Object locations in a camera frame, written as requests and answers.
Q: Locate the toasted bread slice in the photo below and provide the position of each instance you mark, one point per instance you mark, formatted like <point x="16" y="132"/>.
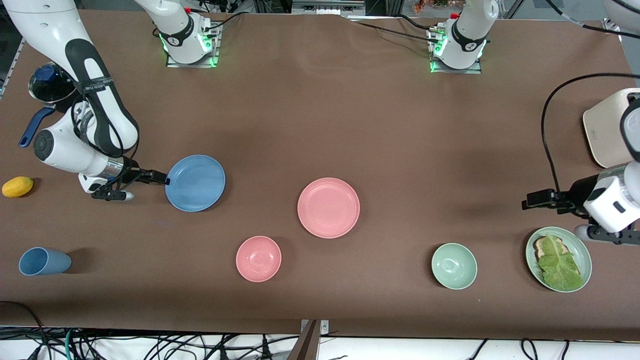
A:
<point x="539" y="245"/>

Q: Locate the green plate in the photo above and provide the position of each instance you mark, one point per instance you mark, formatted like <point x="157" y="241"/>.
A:
<point x="582" y="255"/>

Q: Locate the cream white toaster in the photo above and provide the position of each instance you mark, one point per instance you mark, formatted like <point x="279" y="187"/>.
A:
<point x="602" y="130"/>

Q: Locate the brown table cover sheet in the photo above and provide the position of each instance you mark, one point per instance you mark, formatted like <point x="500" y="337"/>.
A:
<point x="320" y="125"/>

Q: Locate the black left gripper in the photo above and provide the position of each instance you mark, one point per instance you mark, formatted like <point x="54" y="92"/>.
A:
<point x="579" y="192"/>

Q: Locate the yellow lemon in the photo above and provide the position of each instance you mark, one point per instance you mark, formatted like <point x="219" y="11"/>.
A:
<point x="17" y="187"/>

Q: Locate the pink bowl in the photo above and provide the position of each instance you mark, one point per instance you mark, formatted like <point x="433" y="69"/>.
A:
<point x="258" y="259"/>

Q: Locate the orange leafy decoration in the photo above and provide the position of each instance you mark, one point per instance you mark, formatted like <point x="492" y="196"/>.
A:
<point x="425" y="5"/>

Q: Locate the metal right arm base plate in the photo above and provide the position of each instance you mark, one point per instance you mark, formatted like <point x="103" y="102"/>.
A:
<point x="215" y="55"/>

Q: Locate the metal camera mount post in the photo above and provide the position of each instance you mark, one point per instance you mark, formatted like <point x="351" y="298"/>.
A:
<point x="310" y="345"/>

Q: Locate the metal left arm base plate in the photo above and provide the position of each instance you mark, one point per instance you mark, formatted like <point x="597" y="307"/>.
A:
<point x="460" y="71"/>

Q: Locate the green lettuce leaf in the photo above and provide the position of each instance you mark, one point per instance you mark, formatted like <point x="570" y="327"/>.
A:
<point x="560" y="270"/>

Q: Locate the aluminium frame rail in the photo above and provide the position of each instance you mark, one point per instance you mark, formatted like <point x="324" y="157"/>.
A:
<point x="325" y="7"/>

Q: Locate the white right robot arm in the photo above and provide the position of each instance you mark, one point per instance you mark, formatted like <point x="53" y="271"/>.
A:
<point x="40" y="20"/>

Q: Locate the pink plate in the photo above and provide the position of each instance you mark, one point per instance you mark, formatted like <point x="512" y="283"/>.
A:
<point x="328" y="208"/>

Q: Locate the green bowl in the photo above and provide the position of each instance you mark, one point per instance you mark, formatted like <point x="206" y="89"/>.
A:
<point x="454" y="266"/>

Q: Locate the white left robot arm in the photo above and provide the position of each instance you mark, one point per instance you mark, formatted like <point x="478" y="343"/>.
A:
<point x="470" y="35"/>

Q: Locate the blue plate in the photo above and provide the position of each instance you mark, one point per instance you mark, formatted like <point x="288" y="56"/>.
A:
<point x="195" y="183"/>

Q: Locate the aluminium corner bracket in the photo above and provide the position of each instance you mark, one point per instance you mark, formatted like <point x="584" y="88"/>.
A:
<point x="612" y="26"/>

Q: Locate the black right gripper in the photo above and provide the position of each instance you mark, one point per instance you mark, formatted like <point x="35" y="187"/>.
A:
<point x="131" y="170"/>

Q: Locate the blue cup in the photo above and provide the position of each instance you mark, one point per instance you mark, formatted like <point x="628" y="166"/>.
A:
<point x="45" y="261"/>

